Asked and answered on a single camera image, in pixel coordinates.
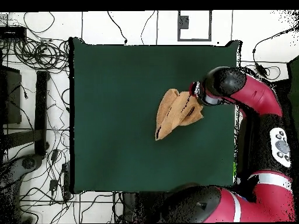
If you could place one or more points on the dark green fabric sheet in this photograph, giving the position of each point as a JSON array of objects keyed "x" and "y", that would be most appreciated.
[{"x": 294, "y": 88}]

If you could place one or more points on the black power adapter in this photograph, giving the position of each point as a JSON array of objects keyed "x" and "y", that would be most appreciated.
[
  {"x": 53, "y": 185},
  {"x": 65, "y": 168},
  {"x": 55, "y": 155}
]

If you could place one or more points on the dark grey square block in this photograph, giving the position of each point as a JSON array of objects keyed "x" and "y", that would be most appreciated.
[{"x": 184, "y": 22}]

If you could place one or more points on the grey square floor frame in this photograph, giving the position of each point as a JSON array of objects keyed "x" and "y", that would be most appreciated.
[{"x": 193, "y": 40}]

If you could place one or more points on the dark wheeled stand base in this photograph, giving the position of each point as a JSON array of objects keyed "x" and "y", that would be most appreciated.
[{"x": 29, "y": 162}]

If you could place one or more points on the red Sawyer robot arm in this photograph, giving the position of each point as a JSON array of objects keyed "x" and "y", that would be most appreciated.
[{"x": 257, "y": 93}]

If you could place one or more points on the flat black device box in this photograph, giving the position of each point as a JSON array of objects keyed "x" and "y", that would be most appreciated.
[{"x": 12, "y": 32}]

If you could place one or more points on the large black box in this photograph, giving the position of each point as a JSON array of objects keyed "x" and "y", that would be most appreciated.
[{"x": 11, "y": 93}]

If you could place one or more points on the tan terry towel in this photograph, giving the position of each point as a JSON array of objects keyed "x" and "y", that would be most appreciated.
[{"x": 172, "y": 112}]

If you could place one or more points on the dark green table cloth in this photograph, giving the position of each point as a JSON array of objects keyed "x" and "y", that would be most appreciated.
[{"x": 105, "y": 93}]

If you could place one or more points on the black T-shaped stand foot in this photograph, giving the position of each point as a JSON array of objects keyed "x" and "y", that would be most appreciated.
[{"x": 42, "y": 105}]

